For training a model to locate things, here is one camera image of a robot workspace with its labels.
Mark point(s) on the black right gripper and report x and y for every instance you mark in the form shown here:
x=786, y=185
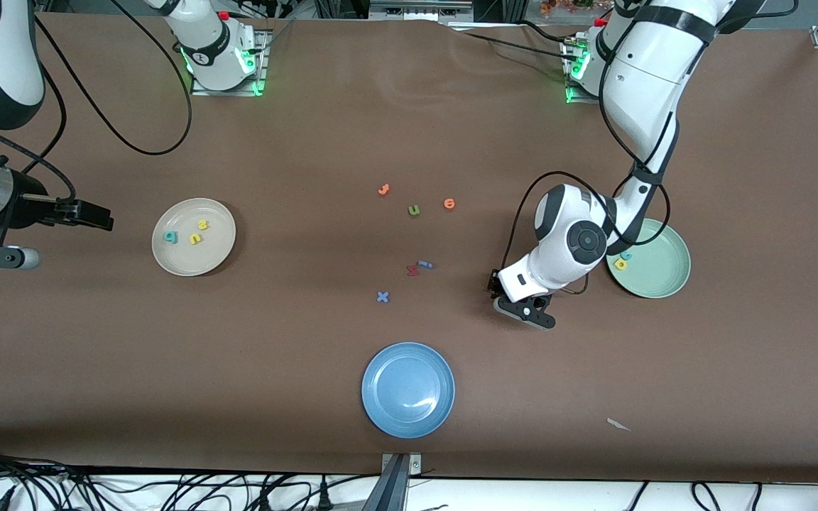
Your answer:
x=28, y=204

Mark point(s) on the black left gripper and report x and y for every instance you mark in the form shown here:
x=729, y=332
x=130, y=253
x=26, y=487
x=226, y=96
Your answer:
x=494, y=282

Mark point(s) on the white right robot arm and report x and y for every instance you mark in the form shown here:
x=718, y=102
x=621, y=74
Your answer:
x=15, y=64

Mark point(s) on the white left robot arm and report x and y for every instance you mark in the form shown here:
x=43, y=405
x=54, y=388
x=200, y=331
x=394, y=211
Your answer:
x=643, y=78

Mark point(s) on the beige brown plate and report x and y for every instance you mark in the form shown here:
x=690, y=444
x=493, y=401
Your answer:
x=210, y=255

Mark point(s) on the blue plate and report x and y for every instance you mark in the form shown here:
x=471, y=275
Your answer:
x=407, y=390

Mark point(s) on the light green plate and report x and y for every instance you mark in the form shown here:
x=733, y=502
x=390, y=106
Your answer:
x=657, y=262

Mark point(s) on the white paper scrap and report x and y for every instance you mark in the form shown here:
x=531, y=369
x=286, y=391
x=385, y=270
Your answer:
x=618, y=424

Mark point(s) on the brown table cover sheet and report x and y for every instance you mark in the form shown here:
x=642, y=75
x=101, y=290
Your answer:
x=409, y=128

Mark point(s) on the grey control box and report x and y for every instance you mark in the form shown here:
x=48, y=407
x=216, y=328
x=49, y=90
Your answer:
x=420, y=10

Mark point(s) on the colourful flower decoration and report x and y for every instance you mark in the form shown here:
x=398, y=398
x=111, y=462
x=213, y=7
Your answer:
x=565, y=7

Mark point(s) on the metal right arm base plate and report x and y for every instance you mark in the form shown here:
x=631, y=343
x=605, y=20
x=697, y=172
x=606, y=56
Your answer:
x=224, y=93

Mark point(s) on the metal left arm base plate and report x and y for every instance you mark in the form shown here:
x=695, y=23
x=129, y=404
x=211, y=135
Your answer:
x=579, y=101

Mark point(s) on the metal camera stand bracket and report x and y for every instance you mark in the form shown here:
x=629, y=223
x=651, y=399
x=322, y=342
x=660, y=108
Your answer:
x=396, y=482

